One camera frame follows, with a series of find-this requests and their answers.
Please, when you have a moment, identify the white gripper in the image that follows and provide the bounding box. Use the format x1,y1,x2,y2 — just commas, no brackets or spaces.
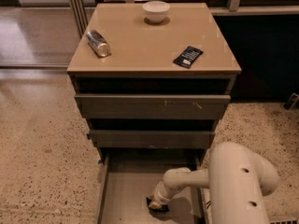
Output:
148,181,175,210

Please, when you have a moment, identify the black rxbar chocolate wrapper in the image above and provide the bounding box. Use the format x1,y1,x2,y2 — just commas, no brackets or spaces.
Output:
146,197,169,212

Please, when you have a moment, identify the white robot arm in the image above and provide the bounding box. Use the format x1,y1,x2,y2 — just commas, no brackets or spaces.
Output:
148,142,279,224

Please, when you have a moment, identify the open bottom grey drawer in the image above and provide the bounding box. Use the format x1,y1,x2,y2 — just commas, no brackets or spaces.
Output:
96,148,207,224

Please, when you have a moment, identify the middle grey drawer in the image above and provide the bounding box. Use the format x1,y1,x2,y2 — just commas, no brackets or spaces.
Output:
89,130,215,149

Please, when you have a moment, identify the top grey drawer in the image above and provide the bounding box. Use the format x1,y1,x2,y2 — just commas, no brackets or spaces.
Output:
75,94,231,119

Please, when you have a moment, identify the tan drawer cabinet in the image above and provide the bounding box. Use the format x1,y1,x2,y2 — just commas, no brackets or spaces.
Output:
67,3,241,159

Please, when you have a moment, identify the black snack bar on counter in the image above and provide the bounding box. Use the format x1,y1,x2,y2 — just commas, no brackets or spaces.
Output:
173,46,204,68

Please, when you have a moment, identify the grey floor power strip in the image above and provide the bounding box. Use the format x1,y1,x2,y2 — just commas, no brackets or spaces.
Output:
270,217,299,224

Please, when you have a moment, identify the silver metal can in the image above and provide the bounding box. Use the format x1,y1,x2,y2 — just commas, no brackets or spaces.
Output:
86,30,111,57

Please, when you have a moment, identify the white ceramic bowl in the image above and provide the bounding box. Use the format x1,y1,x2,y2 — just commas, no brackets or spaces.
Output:
142,1,170,23

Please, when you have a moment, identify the dark object at wall base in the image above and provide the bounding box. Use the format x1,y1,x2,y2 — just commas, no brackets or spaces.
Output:
283,92,299,110

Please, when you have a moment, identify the metal window frame rail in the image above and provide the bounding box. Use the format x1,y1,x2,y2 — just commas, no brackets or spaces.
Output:
69,0,88,37

